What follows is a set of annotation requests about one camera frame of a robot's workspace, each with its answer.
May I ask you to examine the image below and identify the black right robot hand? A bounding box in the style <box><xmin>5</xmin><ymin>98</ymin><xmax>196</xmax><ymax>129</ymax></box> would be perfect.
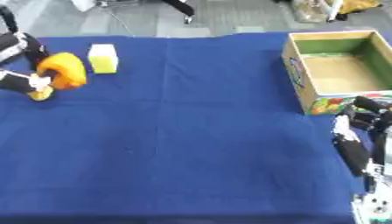
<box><xmin>331</xmin><ymin>95</ymin><xmax>392</xmax><ymax>194</ymax></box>

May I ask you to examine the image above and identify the yellow bag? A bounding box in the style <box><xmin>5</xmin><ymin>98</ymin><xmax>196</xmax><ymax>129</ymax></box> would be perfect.
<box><xmin>338</xmin><ymin>0</ymin><xmax>383</xmax><ymax>16</ymax></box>

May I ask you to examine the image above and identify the yellow and white block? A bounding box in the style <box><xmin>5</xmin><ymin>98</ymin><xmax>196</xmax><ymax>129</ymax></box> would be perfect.
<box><xmin>87</xmin><ymin>43</ymin><xmax>120</xmax><ymax>75</ymax></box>

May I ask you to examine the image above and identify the orange ring-shaped soft toy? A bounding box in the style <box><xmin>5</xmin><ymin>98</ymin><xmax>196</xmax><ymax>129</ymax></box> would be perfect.
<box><xmin>25</xmin><ymin>52</ymin><xmax>89</xmax><ymax>102</ymax></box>

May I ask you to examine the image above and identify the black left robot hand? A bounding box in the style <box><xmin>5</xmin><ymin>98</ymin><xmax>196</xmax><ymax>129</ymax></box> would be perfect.
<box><xmin>0</xmin><ymin>4</ymin><xmax>55</xmax><ymax>95</ymax></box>

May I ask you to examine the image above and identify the tan cardboard box green inside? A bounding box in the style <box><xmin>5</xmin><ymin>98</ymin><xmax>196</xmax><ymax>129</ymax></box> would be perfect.
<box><xmin>280</xmin><ymin>29</ymin><xmax>392</xmax><ymax>116</ymax></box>

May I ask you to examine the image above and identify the white tripod leg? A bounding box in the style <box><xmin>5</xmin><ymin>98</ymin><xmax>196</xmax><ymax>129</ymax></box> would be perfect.
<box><xmin>319</xmin><ymin>0</ymin><xmax>347</xmax><ymax>23</ymax></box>

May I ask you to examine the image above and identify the black chair leg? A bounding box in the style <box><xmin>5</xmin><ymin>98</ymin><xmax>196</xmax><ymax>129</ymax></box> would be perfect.
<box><xmin>160</xmin><ymin>0</ymin><xmax>196</xmax><ymax>25</ymax></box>

